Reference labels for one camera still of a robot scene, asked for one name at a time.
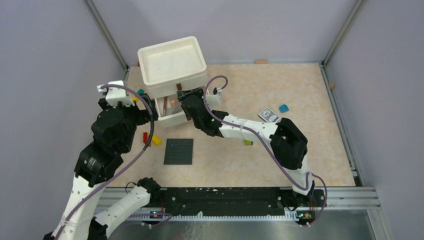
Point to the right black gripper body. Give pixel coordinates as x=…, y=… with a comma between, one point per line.
x=198, y=93

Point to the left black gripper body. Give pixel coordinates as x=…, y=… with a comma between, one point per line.
x=140, y=117

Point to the brown eyeshadow palette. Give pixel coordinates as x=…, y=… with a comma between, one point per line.
x=173, y=103

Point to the white drawer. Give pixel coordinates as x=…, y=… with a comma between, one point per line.
x=174, y=116

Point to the white drawer organizer cabinet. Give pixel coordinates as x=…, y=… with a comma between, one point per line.
x=163, y=66

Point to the green blue toy brick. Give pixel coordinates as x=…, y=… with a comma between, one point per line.
x=248, y=143

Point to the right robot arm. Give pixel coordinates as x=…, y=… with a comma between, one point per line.
x=283, y=140

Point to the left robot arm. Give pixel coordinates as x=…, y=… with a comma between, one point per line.
x=101, y=162

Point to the red owl toy block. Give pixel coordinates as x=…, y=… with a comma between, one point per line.
x=146, y=139

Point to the yellow toy block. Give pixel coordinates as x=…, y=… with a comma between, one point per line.
x=156, y=140

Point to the dark grey studded baseplate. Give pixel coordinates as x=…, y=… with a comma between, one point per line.
x=179, y=151

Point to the blue playing card box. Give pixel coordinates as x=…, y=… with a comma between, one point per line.
x=269, y=116

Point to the small blue toy block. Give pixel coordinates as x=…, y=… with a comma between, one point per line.
x=283, y=108

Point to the wooden block at wall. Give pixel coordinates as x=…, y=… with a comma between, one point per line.
x=261, y=62

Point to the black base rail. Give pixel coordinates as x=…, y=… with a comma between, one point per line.
x=235, y=201

